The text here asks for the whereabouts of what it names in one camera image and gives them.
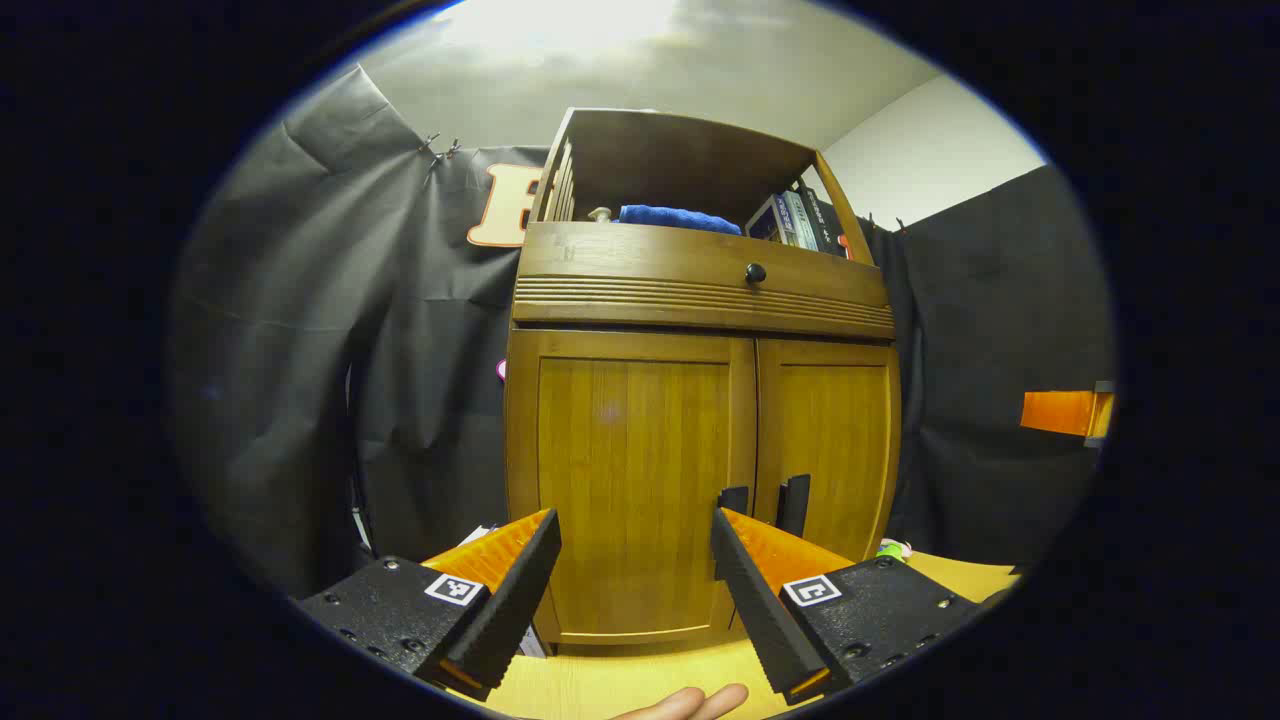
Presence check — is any pale green spine book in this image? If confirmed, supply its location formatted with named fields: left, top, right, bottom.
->
left=783, top=190, right=821, bottom=251

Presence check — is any wooden double-door shoe cabinet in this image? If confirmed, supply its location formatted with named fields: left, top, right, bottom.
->
left=503, top=107, right=903, bottom=649

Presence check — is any white blue shelf book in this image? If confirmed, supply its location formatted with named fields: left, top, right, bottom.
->
left=745, top=195, right=791, bottom=244

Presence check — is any blue folded towel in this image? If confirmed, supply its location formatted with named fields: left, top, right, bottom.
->
left=618, top=204, right=743, bottom=237

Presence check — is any black spine book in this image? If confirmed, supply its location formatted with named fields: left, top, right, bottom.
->
left=800, top=185, right=849, bottom=256

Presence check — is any black backdrop cloth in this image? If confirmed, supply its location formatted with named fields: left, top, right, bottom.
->
left=170, top=65, right=1116, bottom=601

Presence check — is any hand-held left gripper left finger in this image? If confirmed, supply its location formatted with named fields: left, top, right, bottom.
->
left=298, top=508, right=563, bottom=701

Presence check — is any wooden cabinet door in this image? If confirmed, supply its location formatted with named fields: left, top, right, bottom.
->
left=752, top=338, right=903, bottom=566
left=505, top=325, right=758, bottom=646

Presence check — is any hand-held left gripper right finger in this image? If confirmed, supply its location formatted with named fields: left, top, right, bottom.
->
left=710, top=506, right=1011, bottom=706

